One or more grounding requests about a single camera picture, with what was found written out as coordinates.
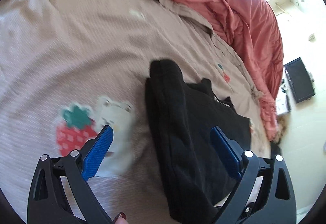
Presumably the black orange sweater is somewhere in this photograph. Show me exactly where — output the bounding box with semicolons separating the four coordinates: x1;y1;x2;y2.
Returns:
145;60;251;223

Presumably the left hand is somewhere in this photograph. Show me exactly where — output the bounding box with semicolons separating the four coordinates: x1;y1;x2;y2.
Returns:
113;212;128;224

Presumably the black flat device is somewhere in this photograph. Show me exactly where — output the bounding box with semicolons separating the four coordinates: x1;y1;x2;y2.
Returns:
284;57;315;104

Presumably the beige strawberry print sheet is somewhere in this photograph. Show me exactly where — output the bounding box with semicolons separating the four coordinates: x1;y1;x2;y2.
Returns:
1;0;271;223

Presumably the coral red blanket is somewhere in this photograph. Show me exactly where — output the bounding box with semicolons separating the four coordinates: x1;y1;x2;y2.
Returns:
173;0;283;140

